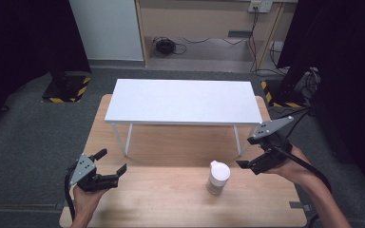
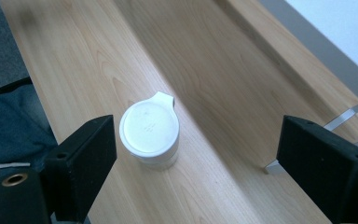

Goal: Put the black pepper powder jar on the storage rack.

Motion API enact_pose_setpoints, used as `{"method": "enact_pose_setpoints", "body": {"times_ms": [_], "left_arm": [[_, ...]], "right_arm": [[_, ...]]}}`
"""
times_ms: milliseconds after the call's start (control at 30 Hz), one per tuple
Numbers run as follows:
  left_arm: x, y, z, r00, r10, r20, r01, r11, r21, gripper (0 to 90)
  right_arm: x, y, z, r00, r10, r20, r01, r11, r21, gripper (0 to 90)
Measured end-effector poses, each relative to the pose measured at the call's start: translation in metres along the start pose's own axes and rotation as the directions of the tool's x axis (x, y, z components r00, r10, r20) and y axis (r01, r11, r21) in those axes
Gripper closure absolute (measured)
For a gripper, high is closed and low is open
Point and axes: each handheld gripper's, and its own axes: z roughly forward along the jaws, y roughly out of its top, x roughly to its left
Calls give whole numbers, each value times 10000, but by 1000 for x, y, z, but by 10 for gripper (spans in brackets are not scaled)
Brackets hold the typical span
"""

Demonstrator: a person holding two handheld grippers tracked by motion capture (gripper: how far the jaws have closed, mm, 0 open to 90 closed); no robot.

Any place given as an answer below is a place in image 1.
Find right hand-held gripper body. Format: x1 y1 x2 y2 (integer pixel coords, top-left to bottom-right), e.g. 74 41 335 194
248 115 295 176

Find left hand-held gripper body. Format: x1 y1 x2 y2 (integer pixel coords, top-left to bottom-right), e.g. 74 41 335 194
69 153 120 193

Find clear bottle with white lid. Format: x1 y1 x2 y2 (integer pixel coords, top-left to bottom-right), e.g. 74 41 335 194
206 160 232 196

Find person's left hand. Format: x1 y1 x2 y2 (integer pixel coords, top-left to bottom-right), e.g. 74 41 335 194
71 185 109 220

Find person's right hand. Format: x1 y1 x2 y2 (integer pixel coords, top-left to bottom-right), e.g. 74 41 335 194
265 144 319 187

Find black stand base striped edge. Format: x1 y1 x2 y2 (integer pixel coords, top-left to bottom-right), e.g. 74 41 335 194
41 70 92 104
259 79 305 108

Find white metal shelf riser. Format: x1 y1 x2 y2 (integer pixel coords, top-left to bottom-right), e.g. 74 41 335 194
104 78 263 158

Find dark curtain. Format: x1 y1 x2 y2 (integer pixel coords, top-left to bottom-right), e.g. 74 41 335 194
277 0 365 200
0 0 92 134

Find white board panel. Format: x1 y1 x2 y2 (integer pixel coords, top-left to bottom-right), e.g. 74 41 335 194
68 0 144 62

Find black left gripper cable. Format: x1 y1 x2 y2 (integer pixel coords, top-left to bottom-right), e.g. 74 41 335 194
64 161 78 222

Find white power adapter with cables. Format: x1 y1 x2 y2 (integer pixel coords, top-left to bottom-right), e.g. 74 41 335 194
293 66 321 99

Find black cable from socket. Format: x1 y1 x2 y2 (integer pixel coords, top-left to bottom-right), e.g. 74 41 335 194
247 7 288 77

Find thin black floor cable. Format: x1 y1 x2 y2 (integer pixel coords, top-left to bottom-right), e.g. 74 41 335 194
181 36 248 46

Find coiled black cable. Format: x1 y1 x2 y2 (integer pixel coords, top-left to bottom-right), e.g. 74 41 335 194
151 36 188 56

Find wooden frame post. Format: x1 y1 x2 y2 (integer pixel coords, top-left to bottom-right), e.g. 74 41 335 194
135 0 150 67

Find white wall socket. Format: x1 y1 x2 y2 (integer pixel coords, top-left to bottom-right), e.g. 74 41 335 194
247 0 274 14

